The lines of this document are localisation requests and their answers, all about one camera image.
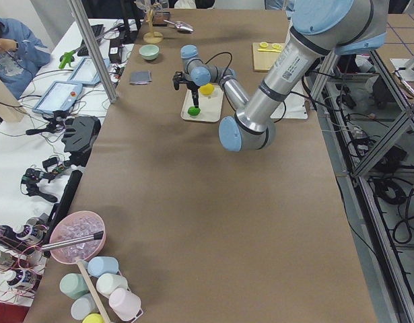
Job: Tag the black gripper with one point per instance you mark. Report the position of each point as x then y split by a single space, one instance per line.
193 89

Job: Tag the yellow lemon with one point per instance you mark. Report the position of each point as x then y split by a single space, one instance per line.
207 89

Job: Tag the green lime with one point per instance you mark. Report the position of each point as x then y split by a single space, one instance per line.
193 111

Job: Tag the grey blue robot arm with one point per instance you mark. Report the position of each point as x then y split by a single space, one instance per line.
317 28

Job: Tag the cream rabbit tray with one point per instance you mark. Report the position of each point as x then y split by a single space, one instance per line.
210 106

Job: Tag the grey folded cloth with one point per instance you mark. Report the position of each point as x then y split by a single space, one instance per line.
140 77

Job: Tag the mint green bowl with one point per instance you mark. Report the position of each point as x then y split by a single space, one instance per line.
149 52

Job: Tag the metal scoop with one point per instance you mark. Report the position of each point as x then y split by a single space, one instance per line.
180 26

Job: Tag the wooden banana stand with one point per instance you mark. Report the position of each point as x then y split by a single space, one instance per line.
150 8

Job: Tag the bamboo cutting board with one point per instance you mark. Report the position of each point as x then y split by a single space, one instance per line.
263 61

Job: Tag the yellow plastic knife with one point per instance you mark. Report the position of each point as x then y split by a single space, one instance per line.
268 50

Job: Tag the teach pendant tablet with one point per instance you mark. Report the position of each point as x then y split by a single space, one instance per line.
85 73
60 96

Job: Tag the black keyboard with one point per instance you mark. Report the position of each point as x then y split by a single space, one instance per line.
97 30

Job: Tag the black device stand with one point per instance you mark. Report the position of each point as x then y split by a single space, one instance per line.
79 137

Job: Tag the green toy figure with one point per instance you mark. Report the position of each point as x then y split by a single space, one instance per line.
66 59

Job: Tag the metal tongs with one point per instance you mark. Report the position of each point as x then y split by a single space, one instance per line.
66 243

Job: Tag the pink bowl of ice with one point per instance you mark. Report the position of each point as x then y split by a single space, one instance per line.
78 225

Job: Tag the person in blue jacket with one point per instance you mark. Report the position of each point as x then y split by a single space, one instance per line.
22 55

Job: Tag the blue plastic cup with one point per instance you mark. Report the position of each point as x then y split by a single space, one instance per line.
100 265

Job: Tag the white plastic cup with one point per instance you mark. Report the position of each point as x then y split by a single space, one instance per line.
108 282

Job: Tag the wooden stick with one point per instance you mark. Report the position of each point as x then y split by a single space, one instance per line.
81 266

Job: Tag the pink plastic cup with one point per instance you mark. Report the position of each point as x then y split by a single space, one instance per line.
125 304

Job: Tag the green plastic cup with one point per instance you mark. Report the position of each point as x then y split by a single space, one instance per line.
73 285

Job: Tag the grey plastic cup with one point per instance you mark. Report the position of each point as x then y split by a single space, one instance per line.
83 306

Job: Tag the yellow plastic cup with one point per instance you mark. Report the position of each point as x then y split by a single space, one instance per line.
93 318

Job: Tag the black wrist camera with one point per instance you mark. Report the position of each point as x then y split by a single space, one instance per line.
177 79

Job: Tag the aluminium frame post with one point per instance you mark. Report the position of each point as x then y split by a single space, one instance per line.
82 21

